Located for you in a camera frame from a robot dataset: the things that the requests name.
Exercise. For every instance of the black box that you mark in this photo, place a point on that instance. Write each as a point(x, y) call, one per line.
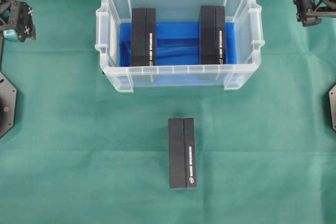
point(212, 35)
point(182, 153)
point(143, 37)

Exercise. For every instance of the blue cloth bin liner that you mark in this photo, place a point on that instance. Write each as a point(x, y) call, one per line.
point(176, 44)

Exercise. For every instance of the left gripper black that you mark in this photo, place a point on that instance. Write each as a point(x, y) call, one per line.
point(17, 21)

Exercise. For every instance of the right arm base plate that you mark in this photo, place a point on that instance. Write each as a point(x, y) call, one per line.
point(332, 99)

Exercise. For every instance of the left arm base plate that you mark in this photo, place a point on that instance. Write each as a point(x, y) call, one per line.
point(8, 105)

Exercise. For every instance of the clear plastic storage bin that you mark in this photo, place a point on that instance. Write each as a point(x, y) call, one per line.
point(243, 39)

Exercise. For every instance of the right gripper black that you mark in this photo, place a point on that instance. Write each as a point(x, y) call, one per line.
point(311, 12)

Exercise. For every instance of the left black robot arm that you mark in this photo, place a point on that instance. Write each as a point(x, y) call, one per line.
point(16, 22)

